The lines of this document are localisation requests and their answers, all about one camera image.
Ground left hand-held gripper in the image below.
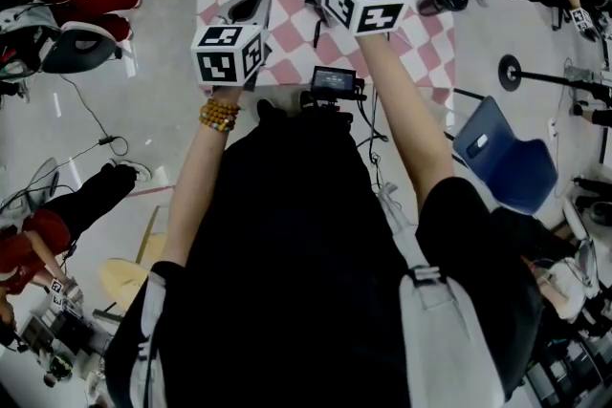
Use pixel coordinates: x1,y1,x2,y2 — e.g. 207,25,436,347
190,0,273,91

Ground person's right forearm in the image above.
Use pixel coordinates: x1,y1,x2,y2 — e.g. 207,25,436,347
356,31,456,212

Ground person's left forearm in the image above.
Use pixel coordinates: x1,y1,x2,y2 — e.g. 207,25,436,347
159,85,243,269

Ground person's black shoe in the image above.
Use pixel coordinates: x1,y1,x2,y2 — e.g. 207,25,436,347
255,97,289,122

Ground small black monitor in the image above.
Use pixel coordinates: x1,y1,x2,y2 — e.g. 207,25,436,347
309,65,368,105

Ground black and white chair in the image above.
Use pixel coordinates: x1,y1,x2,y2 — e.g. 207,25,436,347
39,20,124,75

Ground black round-base stand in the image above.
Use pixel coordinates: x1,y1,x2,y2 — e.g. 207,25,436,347
496,54,612,107

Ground person's black clothing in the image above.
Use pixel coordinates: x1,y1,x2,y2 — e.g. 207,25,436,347
103,99,545,408

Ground blue plastic chair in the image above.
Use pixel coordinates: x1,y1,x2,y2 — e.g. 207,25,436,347
450,95,560,217

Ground yellow wooden stool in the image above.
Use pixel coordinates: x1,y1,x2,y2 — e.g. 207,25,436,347
98,204,167,312

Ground amber bead bracelet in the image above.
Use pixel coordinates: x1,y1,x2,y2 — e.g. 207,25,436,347
198,98,241,133

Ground black floor cable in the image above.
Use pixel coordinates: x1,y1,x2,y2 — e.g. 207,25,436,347
57,74,130,159

